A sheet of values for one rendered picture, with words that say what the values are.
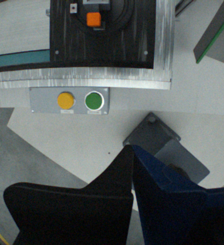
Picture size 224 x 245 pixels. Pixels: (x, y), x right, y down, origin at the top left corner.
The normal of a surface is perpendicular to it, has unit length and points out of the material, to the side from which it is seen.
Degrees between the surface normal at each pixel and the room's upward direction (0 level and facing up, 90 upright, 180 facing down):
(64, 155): 0
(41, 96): 0
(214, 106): 0
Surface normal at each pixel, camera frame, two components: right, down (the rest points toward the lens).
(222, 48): -0.17, 0.88
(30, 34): -0.04, 0.33
